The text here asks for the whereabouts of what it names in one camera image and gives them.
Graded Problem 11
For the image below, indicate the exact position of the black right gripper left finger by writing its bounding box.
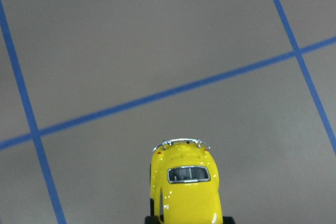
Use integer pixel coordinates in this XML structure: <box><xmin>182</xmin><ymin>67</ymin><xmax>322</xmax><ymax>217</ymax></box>
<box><xmin>144</xmin><ymin>216</ymin><xmax>158</xmax><ymax>224</ymax></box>

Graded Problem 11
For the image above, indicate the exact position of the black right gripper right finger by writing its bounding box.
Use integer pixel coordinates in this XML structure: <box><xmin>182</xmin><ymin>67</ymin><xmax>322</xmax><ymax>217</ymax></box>
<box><xmin>223</xmin><ymin>216</ymin><xmax>234</xmax><ymax>224</ymax></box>

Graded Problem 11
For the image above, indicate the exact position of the yellow beetle toy car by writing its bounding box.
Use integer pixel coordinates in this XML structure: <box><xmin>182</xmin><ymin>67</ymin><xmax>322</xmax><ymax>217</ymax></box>
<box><xmin>149</xmin><ymin>138</ymin><xmax>223</xmax><ymax>223</ymax></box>

